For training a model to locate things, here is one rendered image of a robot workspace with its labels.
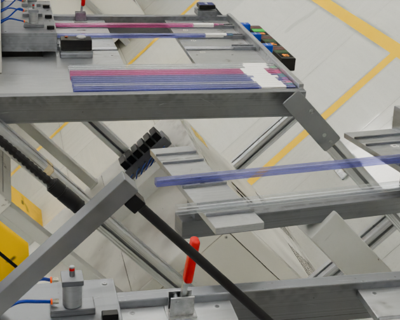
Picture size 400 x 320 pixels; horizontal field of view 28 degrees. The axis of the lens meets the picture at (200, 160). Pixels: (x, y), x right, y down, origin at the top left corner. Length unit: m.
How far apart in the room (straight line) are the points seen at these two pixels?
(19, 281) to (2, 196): 1.19
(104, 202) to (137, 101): 1.15
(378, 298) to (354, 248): 0.25
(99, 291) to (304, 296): 0.29
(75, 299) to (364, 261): 0.61
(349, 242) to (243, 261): 0.68
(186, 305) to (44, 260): 0.43
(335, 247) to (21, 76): 0.88
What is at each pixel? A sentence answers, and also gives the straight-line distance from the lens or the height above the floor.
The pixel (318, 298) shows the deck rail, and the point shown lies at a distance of 1.10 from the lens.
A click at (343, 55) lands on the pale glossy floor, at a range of 3.38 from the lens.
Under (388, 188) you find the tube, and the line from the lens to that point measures 1.22.
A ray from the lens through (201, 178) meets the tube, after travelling 1.21.
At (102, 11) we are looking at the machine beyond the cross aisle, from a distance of 5.35.
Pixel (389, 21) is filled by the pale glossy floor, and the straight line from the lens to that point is 3.37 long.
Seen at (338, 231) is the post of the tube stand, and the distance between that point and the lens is 1.32.
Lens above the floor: 1.58
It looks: 27 degrees down
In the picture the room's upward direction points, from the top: 46 degrees counter-clockwise
